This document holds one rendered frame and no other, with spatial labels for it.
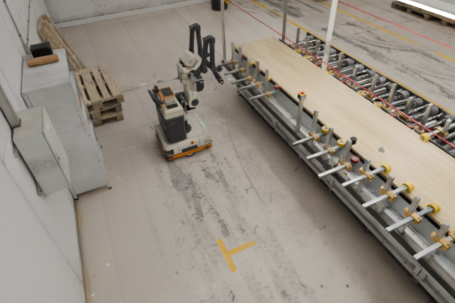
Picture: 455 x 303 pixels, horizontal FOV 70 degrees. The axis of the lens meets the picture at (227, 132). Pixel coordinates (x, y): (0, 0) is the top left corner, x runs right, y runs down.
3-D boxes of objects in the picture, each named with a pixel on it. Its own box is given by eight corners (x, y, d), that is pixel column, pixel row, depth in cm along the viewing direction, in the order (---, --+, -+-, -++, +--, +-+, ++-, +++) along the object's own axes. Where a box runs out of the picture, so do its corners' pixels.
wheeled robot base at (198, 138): (167, 163, 444) (164, 149, 428) (155, 136, 490) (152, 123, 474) (212, 147, 465) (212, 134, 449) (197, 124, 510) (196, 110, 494)
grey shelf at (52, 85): (74, 200, 403) (20, 92, 306) (69, 155, 468) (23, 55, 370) (112, 188, 417) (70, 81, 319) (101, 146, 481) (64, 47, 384)
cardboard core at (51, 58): (26, 61, 340) (56, 55, 349) (26, 58, 346) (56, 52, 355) (28, 68, 345) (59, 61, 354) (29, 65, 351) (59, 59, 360)
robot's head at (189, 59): (183, 65, 395) (190, 54, 391) (178, 57, 410) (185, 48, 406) (193, 70, 404) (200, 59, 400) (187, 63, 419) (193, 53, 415)
